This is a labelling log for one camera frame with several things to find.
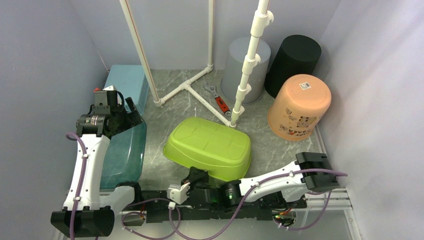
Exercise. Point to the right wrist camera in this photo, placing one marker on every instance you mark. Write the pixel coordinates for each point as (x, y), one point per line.
(178, 193)

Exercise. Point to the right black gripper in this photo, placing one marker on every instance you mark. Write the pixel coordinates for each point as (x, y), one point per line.
(195, 175)

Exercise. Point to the orange plastic bucket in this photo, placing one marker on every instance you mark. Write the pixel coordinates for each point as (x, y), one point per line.
(299, 105)

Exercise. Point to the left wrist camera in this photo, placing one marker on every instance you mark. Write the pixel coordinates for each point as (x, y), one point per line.
(110, 88)

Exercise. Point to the clear teal plastic tub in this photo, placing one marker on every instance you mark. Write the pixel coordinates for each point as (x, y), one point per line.
(124, 157)

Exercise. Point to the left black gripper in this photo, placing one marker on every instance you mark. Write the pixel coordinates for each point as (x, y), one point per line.
(134, 120)

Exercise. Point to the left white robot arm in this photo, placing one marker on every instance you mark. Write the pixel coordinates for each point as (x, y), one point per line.
(85, 213)

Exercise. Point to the black plastic bucket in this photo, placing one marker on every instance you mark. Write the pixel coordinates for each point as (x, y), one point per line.
(297, 54)

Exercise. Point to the blue plastic basket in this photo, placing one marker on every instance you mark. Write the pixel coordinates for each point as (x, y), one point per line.
(131, 81)

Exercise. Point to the green plastic tray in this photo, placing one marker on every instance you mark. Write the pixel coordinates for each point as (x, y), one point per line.
(225, 153)

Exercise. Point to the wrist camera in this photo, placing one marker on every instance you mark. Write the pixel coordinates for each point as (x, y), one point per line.
(110, 88)
(178, 193)

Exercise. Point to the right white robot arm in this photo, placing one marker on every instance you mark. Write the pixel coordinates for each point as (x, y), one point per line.
(309, 172)

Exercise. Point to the red handled adjustable wrench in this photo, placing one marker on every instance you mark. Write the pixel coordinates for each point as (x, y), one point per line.
(220, 102)

